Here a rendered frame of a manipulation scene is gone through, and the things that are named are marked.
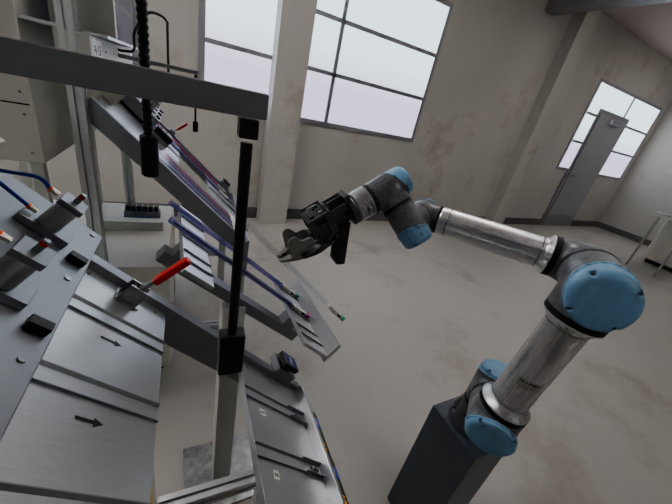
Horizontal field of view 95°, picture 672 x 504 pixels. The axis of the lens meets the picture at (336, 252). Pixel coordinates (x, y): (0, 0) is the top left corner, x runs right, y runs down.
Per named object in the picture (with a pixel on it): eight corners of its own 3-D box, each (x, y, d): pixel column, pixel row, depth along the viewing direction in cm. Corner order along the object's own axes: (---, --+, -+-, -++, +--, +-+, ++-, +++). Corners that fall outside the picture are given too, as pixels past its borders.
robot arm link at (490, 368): (506, 398, 97) (527, 366, 91) (505, 431, 86) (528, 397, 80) (468, 377, 101) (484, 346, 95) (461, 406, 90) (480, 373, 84)
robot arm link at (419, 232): (440, 228, 80) (417, 192, 80) (430, 240, 70) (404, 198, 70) (414, 242, 84) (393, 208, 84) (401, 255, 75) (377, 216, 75)
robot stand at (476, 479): (420, 480, 133) (470, 391, 109) (450, 529, 119) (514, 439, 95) (386, 497, 124) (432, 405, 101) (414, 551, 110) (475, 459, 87)
